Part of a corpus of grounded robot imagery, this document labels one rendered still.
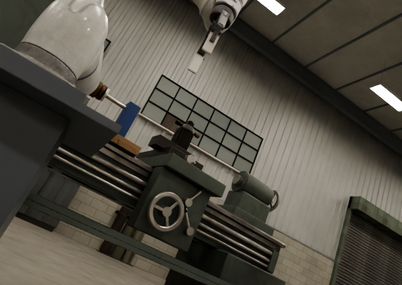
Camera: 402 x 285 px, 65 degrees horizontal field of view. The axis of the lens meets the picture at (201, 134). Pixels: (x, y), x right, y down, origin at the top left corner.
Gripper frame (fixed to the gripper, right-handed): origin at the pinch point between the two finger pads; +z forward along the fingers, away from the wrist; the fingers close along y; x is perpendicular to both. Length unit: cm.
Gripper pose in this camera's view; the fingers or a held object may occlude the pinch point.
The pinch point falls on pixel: (199, 59)
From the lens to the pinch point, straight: 100.8
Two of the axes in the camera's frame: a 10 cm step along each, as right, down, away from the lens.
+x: 8.6, 4.8, 1.9
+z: -3.9, 8.5, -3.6
